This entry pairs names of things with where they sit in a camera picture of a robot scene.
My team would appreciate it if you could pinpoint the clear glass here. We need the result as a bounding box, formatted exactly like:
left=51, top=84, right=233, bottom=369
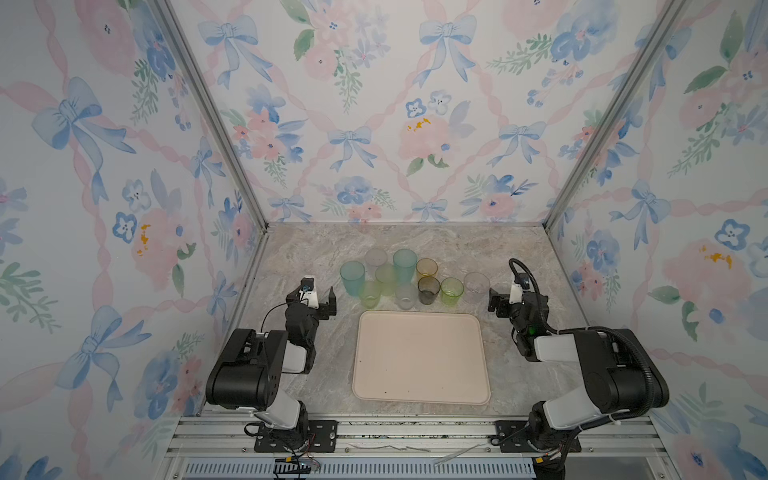
left=464, top=272, right=490, bottom=304

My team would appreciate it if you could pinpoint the tall teal cup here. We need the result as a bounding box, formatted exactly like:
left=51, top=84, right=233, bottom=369
left=340, top=260, right=366, bottom=298
left=393, top=248, right=419, bottom=286

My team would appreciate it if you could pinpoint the tall frosted clear cup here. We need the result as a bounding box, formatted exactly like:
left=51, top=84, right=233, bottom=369
left=364, top=247, right=389, bottom=280

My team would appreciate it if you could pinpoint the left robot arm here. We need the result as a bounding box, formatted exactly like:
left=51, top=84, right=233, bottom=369
left=205, top=276, right=338, bottom=456

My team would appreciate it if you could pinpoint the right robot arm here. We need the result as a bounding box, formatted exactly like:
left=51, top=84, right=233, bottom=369
left=488, top=289, right=670, bottom=452

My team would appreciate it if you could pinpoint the beige plastic tray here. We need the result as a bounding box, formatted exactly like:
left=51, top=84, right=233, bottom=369
left=352, top=311, right=491, bottom=406

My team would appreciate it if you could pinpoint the short light green cup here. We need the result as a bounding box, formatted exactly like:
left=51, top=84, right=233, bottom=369
left=359, top=281, right=382, bottom=310

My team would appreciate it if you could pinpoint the bright green glass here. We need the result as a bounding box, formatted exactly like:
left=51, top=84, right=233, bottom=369
left=440, top=277, right=464, bottom=306

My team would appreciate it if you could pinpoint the tall light green cup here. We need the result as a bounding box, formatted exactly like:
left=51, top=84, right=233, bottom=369
left=375, top=264, right=397, bottom=297

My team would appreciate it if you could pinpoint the dark smoky glass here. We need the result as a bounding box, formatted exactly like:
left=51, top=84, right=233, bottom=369
left=417, top=276, right=441, bottom=305

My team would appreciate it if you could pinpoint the short frosted clear cup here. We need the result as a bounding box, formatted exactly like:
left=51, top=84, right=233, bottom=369
left=395, top=284, right=418, bottom=311

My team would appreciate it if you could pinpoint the yellow amber glass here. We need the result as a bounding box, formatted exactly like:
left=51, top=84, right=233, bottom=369
left=416, top=258, right=439, bottom=278

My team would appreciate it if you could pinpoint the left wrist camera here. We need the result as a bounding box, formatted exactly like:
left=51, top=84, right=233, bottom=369
left=299, top=276, right=319, bottom=309

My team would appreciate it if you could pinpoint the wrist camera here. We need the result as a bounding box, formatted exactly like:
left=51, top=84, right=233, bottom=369
left=299, top=276, right=319, bottom=309
left=509, top=273, right=531, bottom=304

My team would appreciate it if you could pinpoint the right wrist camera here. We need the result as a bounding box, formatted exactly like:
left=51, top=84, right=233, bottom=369
left=509, top=273, right=531, bottom=304

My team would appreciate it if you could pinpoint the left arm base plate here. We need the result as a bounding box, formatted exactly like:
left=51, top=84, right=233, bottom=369
left=253, top=420, right=339, bottom=454

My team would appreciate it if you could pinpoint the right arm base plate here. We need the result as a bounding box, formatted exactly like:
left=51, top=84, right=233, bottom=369
left=489, top=420, right=570, bottom=454

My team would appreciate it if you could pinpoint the aluminium rail frame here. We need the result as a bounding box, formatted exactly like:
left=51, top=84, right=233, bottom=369
left=155, top=411, right=681, bottom=479

